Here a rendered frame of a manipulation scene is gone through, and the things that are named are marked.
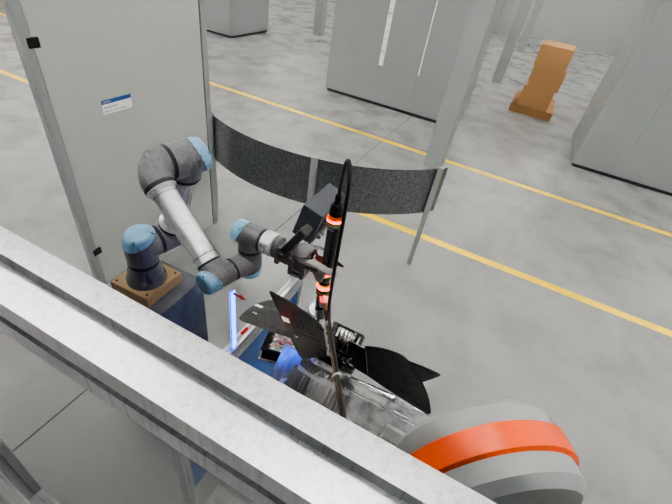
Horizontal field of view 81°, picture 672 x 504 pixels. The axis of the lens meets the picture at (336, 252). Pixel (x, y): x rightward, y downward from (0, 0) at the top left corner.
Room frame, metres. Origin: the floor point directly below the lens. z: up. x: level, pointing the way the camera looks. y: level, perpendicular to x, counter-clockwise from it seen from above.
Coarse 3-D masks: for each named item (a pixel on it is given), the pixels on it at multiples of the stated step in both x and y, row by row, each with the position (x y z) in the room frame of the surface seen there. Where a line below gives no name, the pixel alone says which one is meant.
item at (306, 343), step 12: (276, 300) 0.74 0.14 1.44; (288, 300) 0.80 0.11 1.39; (288, 312) 0.73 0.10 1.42; (300, 312) 0.78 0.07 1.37; (288, 324) 0.68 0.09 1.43; (300, 324) 0.72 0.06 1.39; (312, 324) 0.77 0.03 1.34; (300, 336) 0.67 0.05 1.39; (312, 336) 0.73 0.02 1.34; (324, 336) 0.78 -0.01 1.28; (300, 348) 0.63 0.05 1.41; (312, 348) 0.68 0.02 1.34; (324, 348) 0.73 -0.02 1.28
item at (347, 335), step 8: (336, 328) 0.84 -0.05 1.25; (344, 328) 0.84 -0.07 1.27; (336, 336) 0.82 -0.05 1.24; (344, 336) 0.82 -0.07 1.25; (352, 336) 0.82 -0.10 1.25; (360, 336) 0.84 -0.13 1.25; (336, 344) 0.80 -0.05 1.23; (344, 344) 0.80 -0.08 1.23; (360, 344) 0.83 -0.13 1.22; (336, 352) 0.79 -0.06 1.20; (344, 352) 0.78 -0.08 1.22; (328, 360) 0.75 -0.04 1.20; (344, 360) 0.78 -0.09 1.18; (344, 368) 0.74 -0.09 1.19; (352, 368) 0.76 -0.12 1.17
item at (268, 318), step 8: (264, 304) 0.98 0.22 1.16; (272, 304) 0.99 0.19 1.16; (248, 312) 0.91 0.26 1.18; (264, 312) 0.92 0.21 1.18; (272, 312) 0.93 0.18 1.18; (240, 320) 0.86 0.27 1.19; (248, 320) 0.87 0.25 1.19; (256, 320) 0.87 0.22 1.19; (264, 320) 0.88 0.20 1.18; (272, 320) 0.89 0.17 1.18; (280, 320) 0.90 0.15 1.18; (264, 328) 0.85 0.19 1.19; (272, 328) 0.85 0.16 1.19; (280, 328) 0.86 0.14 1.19; (288, 336) 0.83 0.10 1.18
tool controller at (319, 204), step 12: (324, 192) 1.68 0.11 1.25; (336, 192) 1.72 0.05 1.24; (312, 204) 1.56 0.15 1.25; (324, 204) 1.59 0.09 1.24; (300, 216) 1.54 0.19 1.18; (312, 216) 1.52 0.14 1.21; (324, 216) 1.52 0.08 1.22; (312, 228) 1.51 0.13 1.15; (324, 228) 1.63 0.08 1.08; (312, 240) 1.53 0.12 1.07
